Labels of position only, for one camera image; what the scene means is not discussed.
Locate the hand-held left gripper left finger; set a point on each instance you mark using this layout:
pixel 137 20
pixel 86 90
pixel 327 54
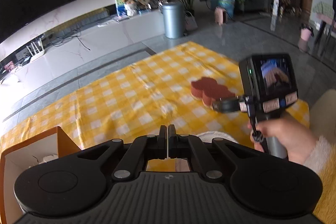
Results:
pixel 162 140

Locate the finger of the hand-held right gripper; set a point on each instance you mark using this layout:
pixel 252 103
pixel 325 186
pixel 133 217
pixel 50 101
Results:
pixel 227 105

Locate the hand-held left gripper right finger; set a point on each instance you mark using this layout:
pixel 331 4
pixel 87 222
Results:
pixel 172 140

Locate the orange and white cardboard box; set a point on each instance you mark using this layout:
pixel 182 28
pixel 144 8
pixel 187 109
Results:
pixel 15 161

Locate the person's right hand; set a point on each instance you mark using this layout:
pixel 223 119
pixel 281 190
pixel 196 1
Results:
pixel 291 134

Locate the white paper plate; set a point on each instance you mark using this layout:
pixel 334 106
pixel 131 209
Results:
pixel 218 136

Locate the yellow checkered tablecloth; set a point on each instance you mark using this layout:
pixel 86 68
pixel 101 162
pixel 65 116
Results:
pixel 131 98

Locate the pink cup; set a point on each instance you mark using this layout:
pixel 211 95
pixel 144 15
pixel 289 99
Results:
pixel 305 34

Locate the white upright stick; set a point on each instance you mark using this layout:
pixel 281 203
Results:
pixel 274 14

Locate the pink stool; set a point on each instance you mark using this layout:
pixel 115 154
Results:
pixel 220 16

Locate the blue water bottle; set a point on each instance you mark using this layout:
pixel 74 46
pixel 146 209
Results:
pixel 226 2

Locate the grey metal trash can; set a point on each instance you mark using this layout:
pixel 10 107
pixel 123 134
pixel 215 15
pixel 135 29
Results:
pixel 172 22

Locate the white marble television cabinet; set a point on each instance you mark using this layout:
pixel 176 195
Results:
pixel 92 40

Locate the brown teddy bear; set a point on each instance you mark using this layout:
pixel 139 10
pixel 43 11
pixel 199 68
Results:
pixel 129 3

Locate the white router with antennas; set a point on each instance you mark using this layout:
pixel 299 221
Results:
pixel 36 54

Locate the small pink photo card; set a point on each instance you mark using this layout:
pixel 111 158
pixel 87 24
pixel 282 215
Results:
pixel 10 66

